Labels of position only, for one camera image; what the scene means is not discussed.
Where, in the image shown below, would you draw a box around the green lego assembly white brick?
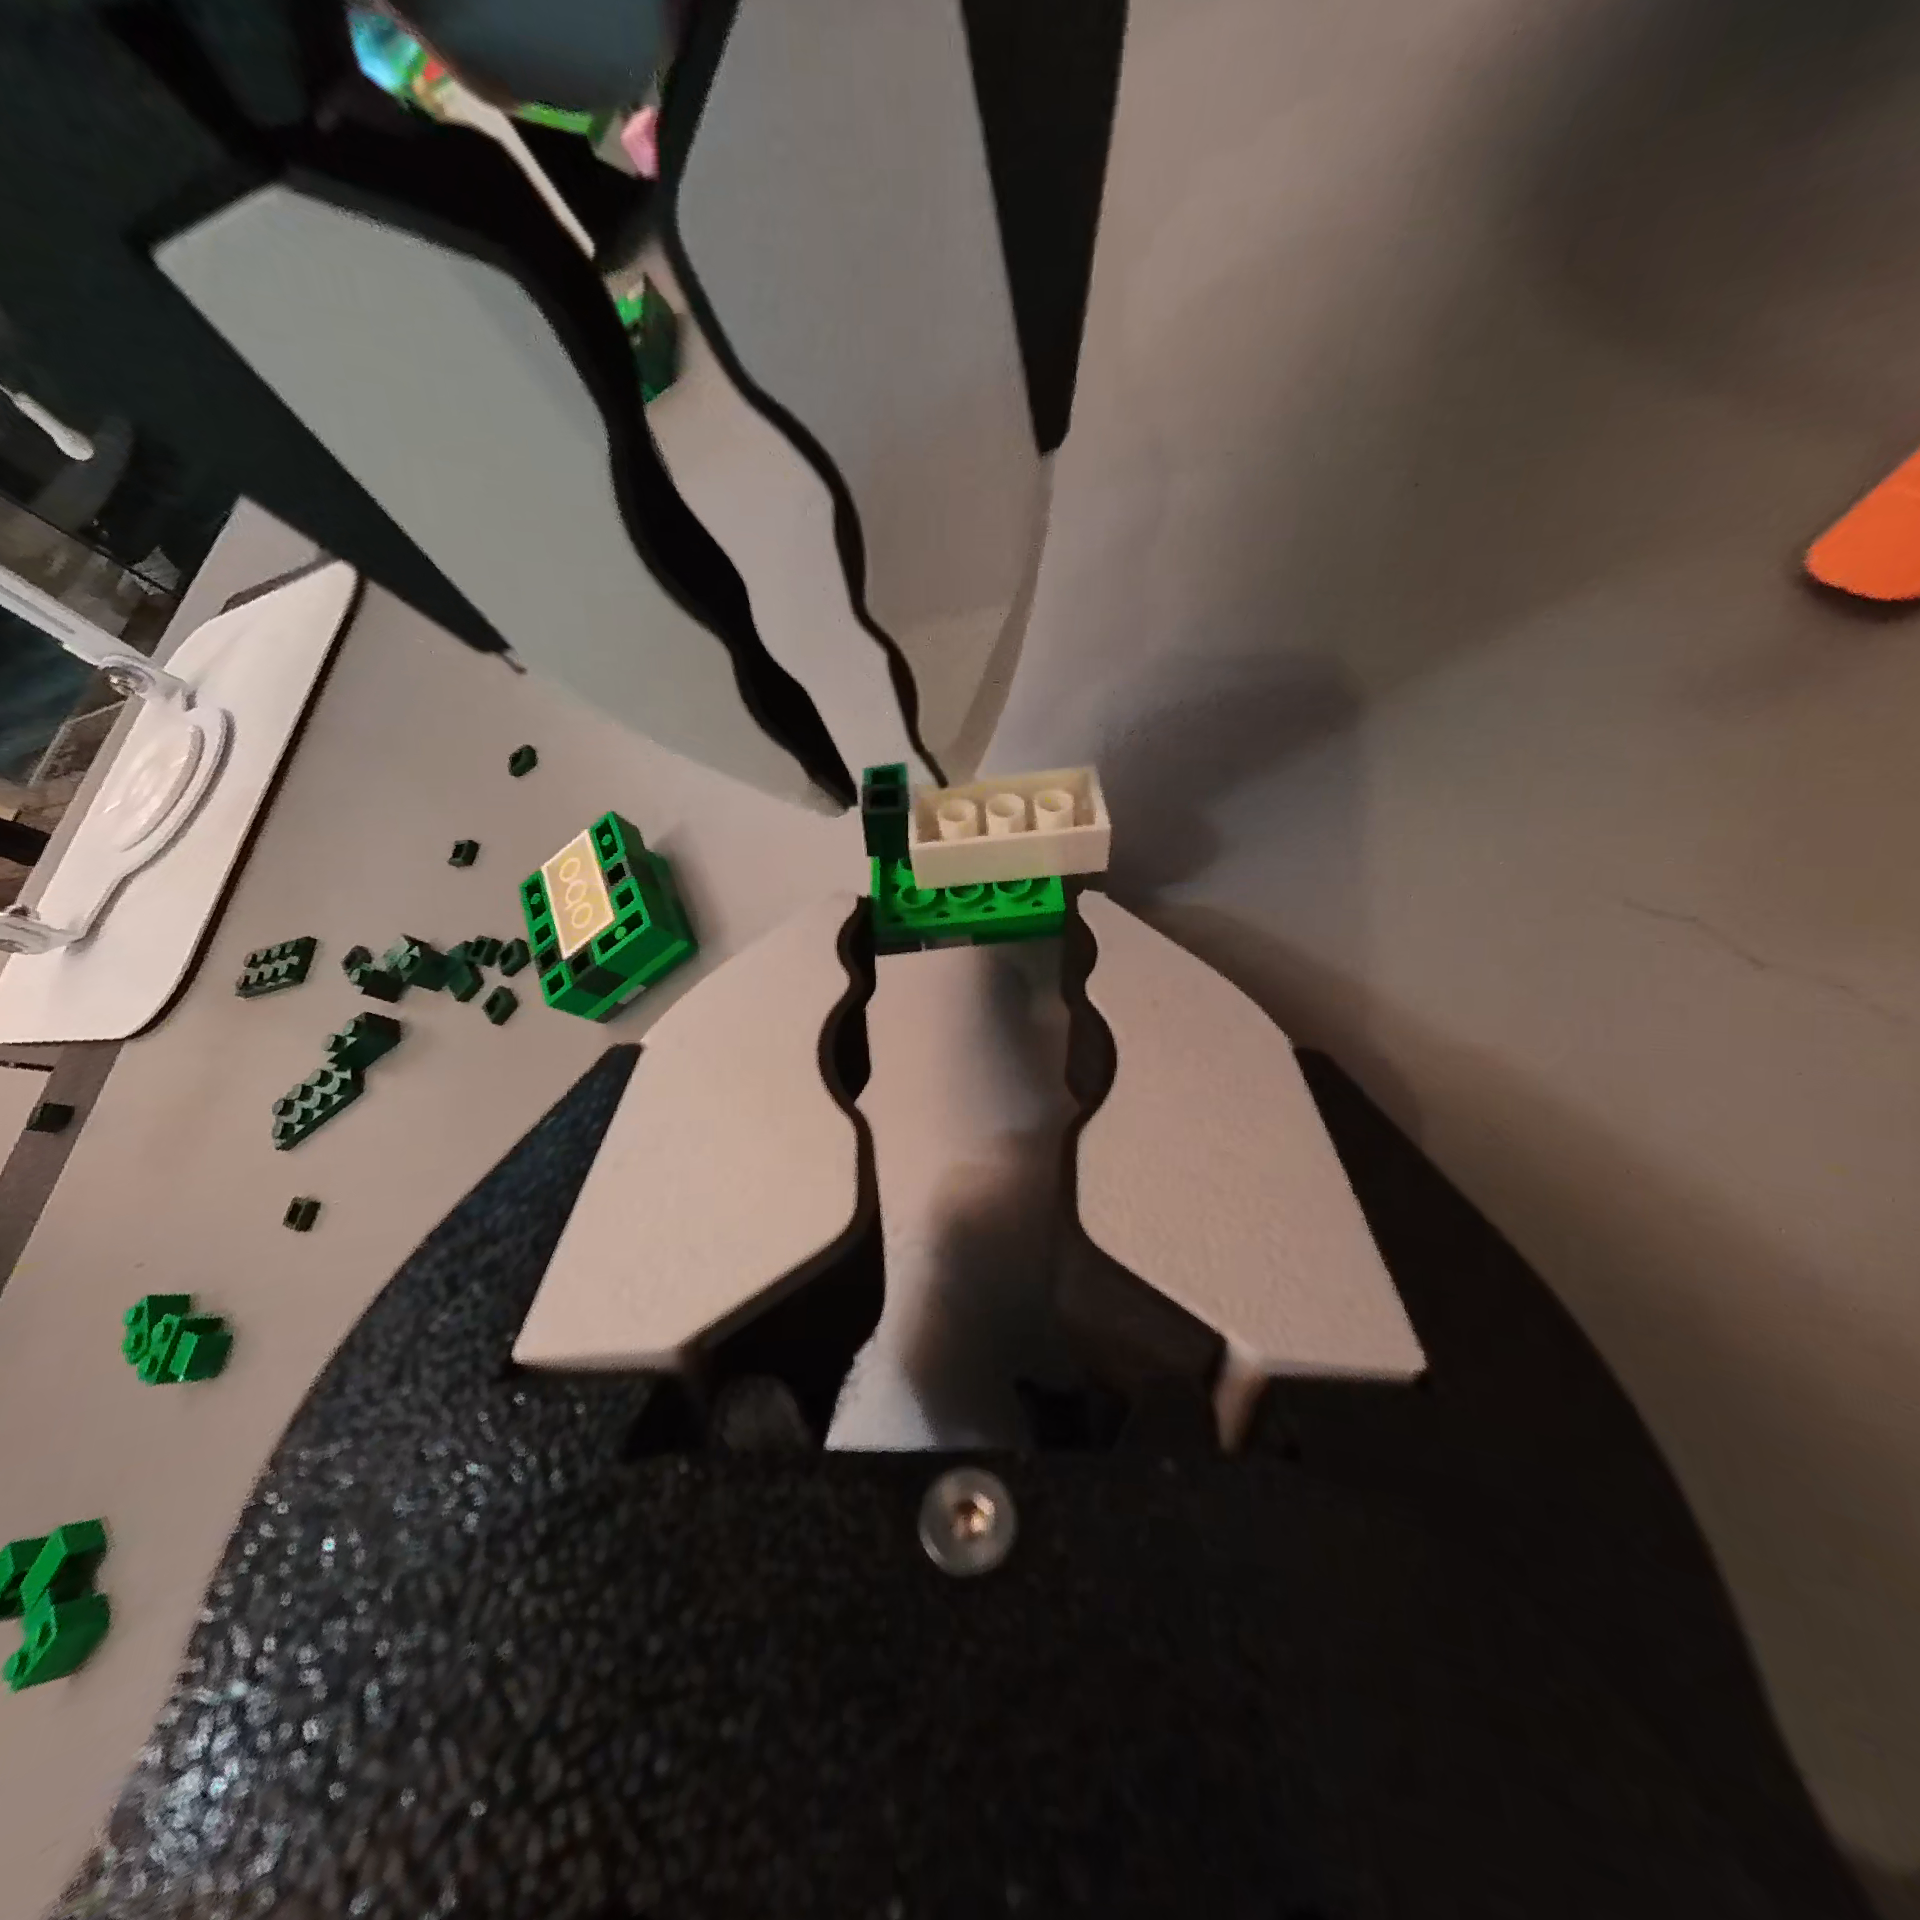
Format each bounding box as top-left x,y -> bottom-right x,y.
519,810 -> 697,1026

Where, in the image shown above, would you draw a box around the bright green lego pieces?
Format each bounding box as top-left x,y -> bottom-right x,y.
0,1294 -> 237,1696

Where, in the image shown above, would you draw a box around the scattered dark green lego pieces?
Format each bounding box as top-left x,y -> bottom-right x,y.
232,743 -> 540,1236

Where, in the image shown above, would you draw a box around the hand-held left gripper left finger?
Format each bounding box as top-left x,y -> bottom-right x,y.
506,891 -> 882,1413

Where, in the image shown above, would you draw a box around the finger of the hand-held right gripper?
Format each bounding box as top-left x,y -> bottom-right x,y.
147,171 -> 860,821
659,0 -> 1064,788

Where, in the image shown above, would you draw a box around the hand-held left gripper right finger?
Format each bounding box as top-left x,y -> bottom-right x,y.
1053,891 -> 1430,1454

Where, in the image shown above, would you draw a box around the orange brick separator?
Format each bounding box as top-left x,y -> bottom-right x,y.
1802,450 -> 1920,607

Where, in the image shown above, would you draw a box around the book stand with white base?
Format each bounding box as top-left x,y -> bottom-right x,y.
0,564 -> 362,1043

